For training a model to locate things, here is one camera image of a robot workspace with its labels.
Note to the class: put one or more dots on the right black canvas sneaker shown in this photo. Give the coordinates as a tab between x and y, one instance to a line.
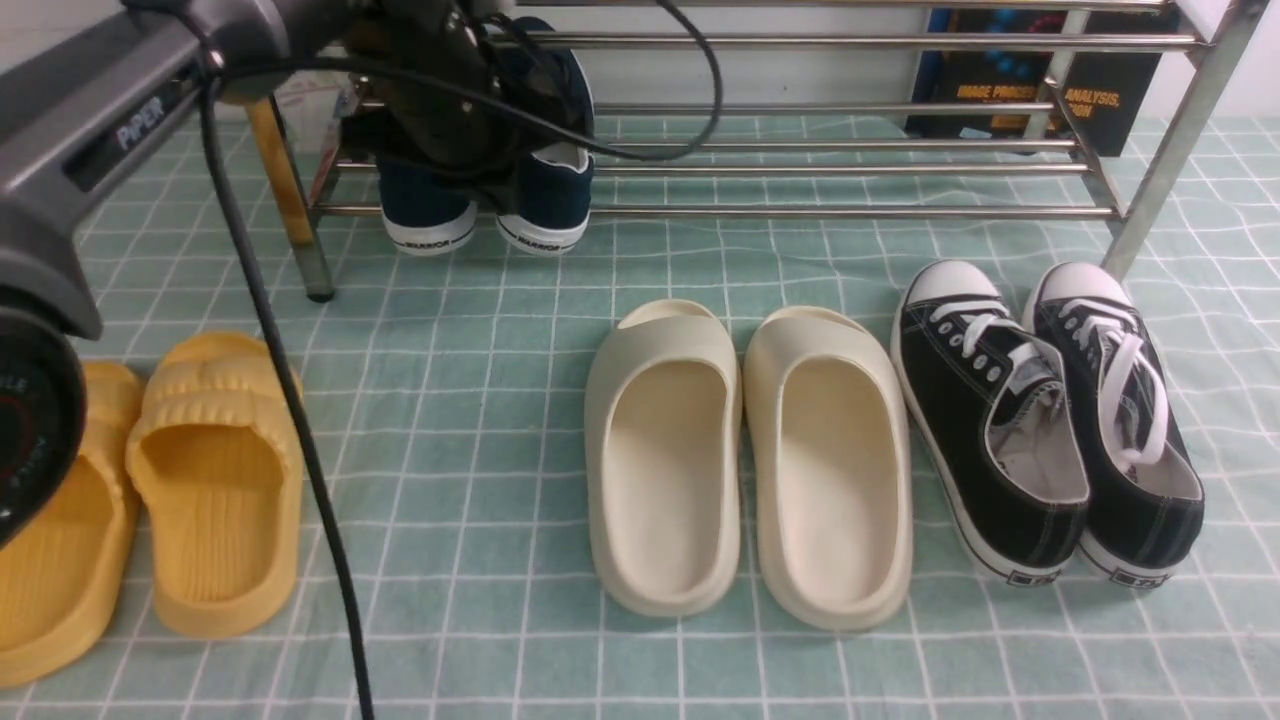
1147	501

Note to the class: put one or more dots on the black canvas sneaker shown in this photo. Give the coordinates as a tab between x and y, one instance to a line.
1147	501
990	401

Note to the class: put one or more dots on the right yellow slipper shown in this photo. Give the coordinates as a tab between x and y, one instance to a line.
217	463

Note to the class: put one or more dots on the white printed box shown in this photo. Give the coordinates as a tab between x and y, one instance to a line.
308	102

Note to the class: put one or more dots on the black book with orange text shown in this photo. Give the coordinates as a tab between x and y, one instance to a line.
1104	90

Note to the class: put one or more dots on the left yellow slipper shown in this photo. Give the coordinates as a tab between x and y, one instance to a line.
63	573

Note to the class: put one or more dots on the navy canvas shoe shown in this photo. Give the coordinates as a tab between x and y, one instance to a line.
551	206
422	217

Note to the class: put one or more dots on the right cream slipper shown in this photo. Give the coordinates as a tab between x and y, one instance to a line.
831	445

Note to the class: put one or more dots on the left black canvas sneaker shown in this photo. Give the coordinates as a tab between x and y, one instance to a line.
990	401

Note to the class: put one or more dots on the left cream slipper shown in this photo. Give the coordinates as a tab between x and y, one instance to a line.
662	421

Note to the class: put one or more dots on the steel shoe rack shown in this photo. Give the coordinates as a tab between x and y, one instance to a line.
1214	61

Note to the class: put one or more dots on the yellow slipper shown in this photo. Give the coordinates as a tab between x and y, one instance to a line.
217	463
63	573

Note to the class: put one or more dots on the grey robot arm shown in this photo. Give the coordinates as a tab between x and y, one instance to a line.
80	118

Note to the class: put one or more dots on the cream slipper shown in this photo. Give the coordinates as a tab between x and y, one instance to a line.
831	445
662	421

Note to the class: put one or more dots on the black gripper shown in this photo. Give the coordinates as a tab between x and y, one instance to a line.
437	152

